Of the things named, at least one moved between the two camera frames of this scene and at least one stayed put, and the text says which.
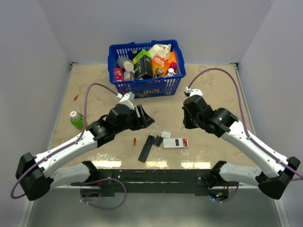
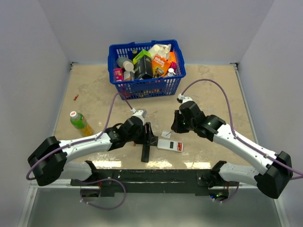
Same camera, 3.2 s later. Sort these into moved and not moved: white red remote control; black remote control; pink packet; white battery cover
Moved: white red remote control
Not moved: black remote control; white battery cover; pink packet
